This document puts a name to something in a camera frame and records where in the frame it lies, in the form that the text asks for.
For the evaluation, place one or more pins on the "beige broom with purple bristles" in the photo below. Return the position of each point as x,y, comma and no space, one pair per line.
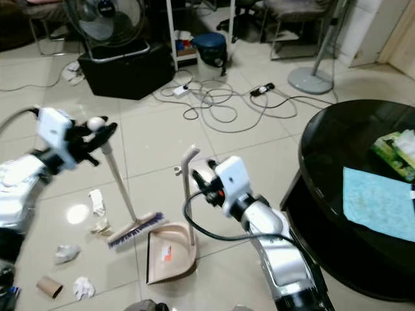
122,184

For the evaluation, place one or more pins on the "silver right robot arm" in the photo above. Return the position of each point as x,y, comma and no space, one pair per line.
279,253

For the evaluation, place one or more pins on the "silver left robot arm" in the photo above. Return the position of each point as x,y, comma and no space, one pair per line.
16,188

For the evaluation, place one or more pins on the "white crumpled cloth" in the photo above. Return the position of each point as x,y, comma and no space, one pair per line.
72,73

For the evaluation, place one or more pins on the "white paper strip scrap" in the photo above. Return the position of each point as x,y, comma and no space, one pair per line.
97,203

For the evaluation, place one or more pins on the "beige crumpled paper scrap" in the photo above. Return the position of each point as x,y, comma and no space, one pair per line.
101,227

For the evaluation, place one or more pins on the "white power strip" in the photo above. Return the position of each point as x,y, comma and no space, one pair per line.
180,91

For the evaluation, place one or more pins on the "black table fan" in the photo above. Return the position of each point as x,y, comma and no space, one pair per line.
107,23

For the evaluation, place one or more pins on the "white crumpled paper ball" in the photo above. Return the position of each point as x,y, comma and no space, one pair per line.
67,254
83,288

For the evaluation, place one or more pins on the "blue and red toy box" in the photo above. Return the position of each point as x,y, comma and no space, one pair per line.
180,45

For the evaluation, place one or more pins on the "black round glossy table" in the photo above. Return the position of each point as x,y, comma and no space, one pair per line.
331,149

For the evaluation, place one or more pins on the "grey right robot foot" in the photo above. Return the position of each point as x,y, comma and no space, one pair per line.
241,308

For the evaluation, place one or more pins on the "grey robot foot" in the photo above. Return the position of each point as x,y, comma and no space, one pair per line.
141,306
241,308

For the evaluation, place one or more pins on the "white shelf unit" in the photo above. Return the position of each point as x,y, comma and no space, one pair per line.
169,32

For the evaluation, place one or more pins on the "white bin with blue lid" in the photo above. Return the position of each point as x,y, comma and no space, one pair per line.
209,46

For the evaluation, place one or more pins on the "brown armchair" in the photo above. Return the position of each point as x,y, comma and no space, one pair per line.
13,26

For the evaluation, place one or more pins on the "grey left robot foot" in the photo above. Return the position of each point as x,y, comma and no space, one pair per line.
141,306

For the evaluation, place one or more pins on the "brown cardboard tube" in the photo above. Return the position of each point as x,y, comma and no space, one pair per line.
50,287

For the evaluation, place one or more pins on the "light blue cloth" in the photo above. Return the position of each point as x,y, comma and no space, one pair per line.
376,201

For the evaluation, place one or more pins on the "grey cushioned metal chair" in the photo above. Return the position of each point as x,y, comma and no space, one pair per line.
295,8

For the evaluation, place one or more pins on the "green tissue box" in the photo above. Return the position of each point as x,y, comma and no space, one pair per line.
392,152

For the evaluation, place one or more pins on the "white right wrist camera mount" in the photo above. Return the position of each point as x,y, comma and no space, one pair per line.
233,178

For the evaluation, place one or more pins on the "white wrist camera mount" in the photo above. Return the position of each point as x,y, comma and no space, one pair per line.
233,178
53,129

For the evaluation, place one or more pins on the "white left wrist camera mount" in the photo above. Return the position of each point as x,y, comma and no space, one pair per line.
53,129

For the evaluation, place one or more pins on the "black power strip red switch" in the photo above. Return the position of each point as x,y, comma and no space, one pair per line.
261,89

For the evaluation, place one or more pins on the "grey pedestal fan stand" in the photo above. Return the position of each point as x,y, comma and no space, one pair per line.
311,81

